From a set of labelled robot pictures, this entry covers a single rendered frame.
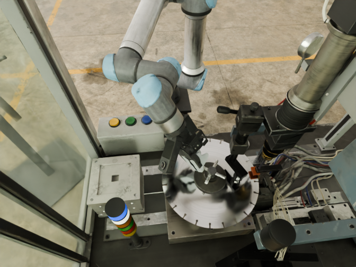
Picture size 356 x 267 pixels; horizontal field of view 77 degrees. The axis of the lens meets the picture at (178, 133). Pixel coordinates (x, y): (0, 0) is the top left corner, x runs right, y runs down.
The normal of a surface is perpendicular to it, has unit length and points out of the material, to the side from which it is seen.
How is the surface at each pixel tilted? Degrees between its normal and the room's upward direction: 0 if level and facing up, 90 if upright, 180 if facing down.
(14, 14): 90
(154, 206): 0
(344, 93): 90
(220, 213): 0
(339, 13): 90
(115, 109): 0
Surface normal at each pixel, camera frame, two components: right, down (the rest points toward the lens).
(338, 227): 0.01, -0.59
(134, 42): 0.36, -0.26
